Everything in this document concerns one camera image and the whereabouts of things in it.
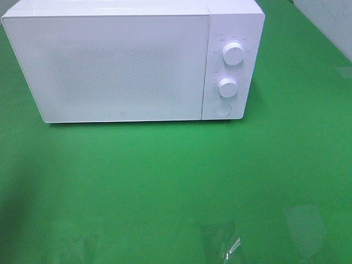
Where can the round white door-release button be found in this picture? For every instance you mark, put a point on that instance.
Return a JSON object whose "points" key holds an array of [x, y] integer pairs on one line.
{"points": [[223, 110]]}

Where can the white microwave oven body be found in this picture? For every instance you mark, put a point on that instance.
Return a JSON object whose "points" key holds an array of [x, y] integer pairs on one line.
{"points": [[228, 20]]}

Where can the white microwave door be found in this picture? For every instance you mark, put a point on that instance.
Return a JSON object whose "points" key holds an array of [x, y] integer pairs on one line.
{"points": [[113, 68]]}

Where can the white round knob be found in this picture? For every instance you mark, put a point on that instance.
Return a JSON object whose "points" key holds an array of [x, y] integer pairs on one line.
{"points": [[227, 87], [233, 53]]}

